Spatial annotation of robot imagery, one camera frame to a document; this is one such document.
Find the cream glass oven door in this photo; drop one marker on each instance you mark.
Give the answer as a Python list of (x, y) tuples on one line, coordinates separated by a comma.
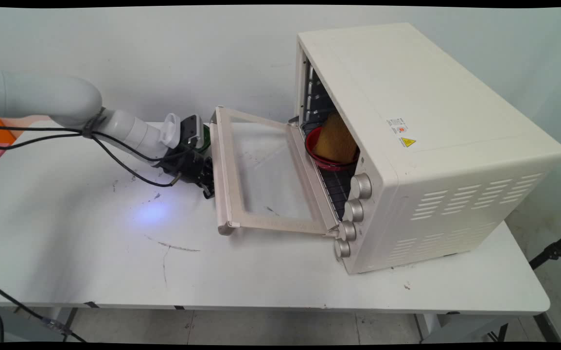
[(227, 194)]

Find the yellow warning sticker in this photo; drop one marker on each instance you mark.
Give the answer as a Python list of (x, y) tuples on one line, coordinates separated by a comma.
[(407, 142)]

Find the yellow bread piece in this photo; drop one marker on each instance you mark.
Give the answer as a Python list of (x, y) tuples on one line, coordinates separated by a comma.
[(338, 138)]

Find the black tripod stand leg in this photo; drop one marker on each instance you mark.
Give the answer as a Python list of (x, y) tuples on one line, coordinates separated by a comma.
[(555, 250)]

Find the silver oven knob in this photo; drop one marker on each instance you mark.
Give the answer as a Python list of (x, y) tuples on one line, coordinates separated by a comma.
[(361, 186), (347, 230), (354, 210), (342, 248)]

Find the cream toaster oven body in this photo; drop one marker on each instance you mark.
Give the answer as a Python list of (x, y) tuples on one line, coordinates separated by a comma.
[(436, 146)]

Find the red bowl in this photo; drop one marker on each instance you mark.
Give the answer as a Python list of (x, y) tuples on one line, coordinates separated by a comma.
[(314, 146)]

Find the dark green glossy bowl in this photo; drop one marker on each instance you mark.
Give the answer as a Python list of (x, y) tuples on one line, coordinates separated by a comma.
[(206, 138)]

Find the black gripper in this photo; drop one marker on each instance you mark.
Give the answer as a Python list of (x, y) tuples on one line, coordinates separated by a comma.
[(183, 165)]

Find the white printed label sticker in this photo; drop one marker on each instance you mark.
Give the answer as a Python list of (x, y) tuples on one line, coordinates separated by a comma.
[(397, 126)]

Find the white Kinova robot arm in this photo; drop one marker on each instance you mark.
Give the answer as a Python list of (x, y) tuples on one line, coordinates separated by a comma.
[(66, 104)]

